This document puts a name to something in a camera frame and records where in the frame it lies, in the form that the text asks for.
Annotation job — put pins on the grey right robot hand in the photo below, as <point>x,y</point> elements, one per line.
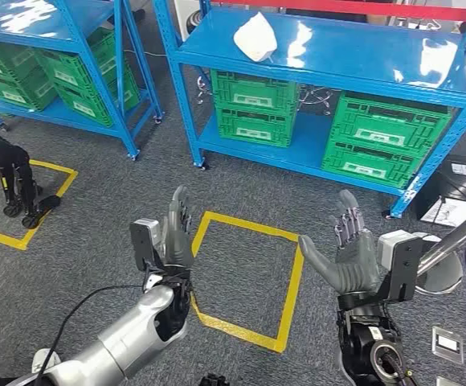
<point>357,266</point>

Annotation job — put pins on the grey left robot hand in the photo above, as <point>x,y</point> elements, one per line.
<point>179,240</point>

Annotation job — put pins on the white curved plastic part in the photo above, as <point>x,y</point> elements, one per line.
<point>255,37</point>

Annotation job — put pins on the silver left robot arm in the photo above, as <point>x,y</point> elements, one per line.
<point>136,330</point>

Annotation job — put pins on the blue metal shelf rack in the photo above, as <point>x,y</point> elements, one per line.
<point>337,58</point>
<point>88,16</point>

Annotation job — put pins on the yellow floor tape square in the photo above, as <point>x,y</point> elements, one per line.
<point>290,293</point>
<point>0,237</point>

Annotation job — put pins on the chrome round base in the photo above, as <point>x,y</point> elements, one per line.
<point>442,279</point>

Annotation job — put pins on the white paper sheet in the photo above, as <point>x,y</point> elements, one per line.
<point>450,213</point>

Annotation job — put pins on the chrome pole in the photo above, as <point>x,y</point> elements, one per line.
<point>457,237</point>

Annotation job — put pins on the black equipment case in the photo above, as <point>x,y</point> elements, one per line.
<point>438,181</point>

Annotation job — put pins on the metal floor outlet plate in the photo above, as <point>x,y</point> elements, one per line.
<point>448,345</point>
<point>445,381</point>

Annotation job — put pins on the black robot torso piece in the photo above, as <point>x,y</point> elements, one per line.
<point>213,381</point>

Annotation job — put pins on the chrome chair base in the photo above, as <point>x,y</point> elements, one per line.
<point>315,98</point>

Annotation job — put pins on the round ribbed black base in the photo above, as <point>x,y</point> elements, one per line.
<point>192,24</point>

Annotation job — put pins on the white square column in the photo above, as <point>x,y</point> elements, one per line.
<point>180,16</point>

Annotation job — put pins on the red barrier belt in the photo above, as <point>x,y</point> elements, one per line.
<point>337,8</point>

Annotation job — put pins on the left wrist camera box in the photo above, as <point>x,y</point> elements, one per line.
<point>140,242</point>

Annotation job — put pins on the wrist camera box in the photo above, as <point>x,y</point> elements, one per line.
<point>140,242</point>
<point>403,266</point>

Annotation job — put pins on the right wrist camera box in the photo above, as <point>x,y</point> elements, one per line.
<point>403,266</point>

